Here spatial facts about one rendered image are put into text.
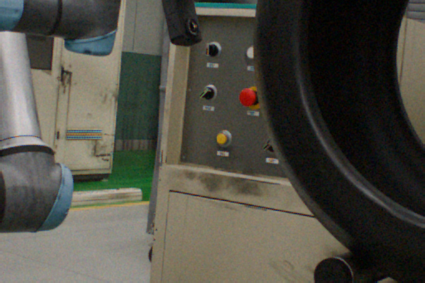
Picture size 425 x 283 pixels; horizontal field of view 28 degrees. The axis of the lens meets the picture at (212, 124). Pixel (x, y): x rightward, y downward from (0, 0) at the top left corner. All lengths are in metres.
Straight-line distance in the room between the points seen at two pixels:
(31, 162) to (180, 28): 0.40
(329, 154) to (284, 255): 0.91
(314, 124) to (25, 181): 0.62
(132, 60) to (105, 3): 10.83
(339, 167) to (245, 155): 1.00
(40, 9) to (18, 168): 0.32
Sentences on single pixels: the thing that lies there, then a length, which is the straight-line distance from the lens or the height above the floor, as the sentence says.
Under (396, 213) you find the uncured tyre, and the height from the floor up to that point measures 0.99.
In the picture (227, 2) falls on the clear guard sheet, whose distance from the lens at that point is 1.92.
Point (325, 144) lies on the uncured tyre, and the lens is 0.92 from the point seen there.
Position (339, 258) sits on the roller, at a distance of 0.96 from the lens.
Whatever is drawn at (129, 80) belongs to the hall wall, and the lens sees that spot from 12.06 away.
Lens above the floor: 1.11
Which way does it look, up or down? 3 degrees down
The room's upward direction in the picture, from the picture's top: 5 degrees clockwise
